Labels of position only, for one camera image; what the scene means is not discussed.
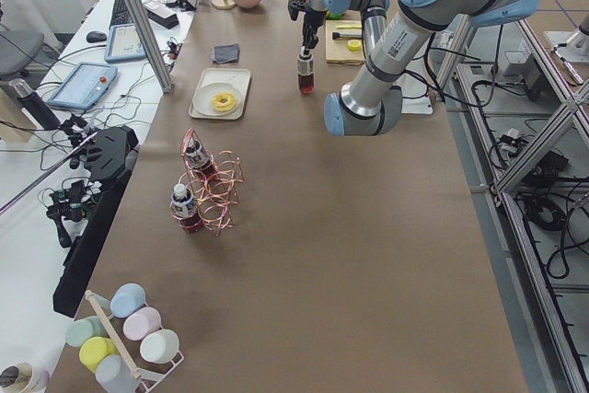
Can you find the pink cup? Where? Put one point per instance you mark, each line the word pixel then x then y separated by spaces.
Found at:
pixel 141 323

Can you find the pale green cup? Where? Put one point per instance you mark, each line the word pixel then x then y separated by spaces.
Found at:
pixel 160 347

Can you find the tea bottle back left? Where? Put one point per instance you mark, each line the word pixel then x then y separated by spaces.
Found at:
pixel 198 159

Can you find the white wire cup rack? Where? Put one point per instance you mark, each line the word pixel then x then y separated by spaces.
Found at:
pixel 150 375

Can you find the steel muddler black tip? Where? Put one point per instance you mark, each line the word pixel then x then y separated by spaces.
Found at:
pixel 345 35

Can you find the black computer mouse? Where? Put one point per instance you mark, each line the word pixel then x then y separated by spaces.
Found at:
pixel 96 36

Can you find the white round plate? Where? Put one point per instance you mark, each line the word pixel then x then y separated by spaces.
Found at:
pixel 204 95

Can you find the blue teach pendant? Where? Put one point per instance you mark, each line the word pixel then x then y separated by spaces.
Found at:
pixel 84 86
pixel 123 45

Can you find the grey cup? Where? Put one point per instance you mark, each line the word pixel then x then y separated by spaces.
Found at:
pixel 114 376

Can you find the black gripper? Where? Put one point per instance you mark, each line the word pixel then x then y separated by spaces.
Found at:
pixel 308 24

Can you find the bamboo cutting board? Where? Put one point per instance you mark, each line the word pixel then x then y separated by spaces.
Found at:
pixel 336 51

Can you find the black thermos bottle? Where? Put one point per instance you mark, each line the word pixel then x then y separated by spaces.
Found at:
pixel 32 102

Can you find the yellow cup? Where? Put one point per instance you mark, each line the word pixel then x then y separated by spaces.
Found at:
pixel 94 351

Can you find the glazed donut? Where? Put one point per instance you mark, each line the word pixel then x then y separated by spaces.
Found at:
pixel 224 101

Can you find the blue cup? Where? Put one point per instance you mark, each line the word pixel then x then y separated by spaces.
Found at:
pixel 127 299

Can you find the green lime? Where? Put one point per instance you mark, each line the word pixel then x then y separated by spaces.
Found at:
pixel 334 16

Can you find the cream rabbit tray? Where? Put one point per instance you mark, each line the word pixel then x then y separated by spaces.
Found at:
pixel 238 78

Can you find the grey folded cloth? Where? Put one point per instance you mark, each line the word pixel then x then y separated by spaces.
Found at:
pixel 225 54

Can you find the tea bottle front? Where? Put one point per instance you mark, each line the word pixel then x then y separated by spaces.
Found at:
pixel 306 79

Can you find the aluminium camera post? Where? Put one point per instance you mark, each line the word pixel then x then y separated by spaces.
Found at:
pixel 148 40

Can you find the copper wire bottle rack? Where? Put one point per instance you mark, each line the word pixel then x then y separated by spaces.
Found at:
pixel 214 196

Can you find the tape roll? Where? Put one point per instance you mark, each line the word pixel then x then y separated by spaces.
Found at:
pixel 24 378

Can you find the grey office chair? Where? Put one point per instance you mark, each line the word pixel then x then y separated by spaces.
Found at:
pixel 18 49

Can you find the tea bottle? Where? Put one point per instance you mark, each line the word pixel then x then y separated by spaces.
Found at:
pixel 306 79
pixel 185 209
pixel 198 159

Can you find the tea bottle back right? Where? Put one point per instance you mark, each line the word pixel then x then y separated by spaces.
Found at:
pixel 185 209

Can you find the lemon half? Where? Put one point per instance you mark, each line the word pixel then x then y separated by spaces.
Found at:
pixel 354 45

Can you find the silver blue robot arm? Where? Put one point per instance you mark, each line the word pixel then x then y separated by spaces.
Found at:
pixel 371 104

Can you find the teal green cup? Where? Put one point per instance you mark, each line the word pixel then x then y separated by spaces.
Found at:
pixel 83 329

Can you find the black keyboard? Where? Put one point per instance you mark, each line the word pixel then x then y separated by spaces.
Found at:
pixel 120 14

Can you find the yellow plastic knife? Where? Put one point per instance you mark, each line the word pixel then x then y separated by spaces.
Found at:
pixel 349 26

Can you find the blue teach pendant far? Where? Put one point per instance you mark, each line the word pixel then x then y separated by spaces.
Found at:
pixel 123 45

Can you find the blue teach pendant near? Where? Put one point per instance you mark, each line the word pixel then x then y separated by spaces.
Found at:
pixel 84 86

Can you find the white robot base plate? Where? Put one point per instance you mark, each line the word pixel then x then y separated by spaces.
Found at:
pixel 415 98

